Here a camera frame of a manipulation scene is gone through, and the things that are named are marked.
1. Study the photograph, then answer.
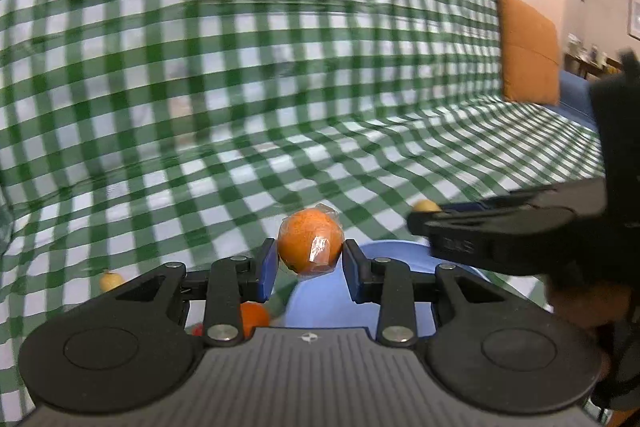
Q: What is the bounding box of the yellow longan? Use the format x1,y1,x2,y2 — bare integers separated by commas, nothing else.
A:
99,272,125,293
412,199,442,213

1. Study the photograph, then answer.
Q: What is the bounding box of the small orange tangerine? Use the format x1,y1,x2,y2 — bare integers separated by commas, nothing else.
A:
240,301,271,339

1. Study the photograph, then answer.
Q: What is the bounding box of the orange top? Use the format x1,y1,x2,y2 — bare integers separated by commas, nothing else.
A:
277,205,345,277

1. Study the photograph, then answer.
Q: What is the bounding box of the person's right hand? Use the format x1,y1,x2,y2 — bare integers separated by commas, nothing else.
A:
546,281,632,427

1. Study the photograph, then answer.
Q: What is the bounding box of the light blue plate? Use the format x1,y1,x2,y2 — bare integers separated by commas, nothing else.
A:
283,239,442,337

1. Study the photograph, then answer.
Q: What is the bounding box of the blue sofa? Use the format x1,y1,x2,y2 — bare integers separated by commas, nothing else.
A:
547,70,597,131

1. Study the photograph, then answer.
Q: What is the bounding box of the orange cushion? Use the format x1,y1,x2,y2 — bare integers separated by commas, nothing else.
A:
498,0,560,106

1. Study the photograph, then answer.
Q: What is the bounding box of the green checkered tablecloth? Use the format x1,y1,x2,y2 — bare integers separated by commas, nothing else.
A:
1,0,603,426

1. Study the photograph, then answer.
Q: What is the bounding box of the framed wall picture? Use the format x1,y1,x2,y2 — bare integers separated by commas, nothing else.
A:
628,0,640,40

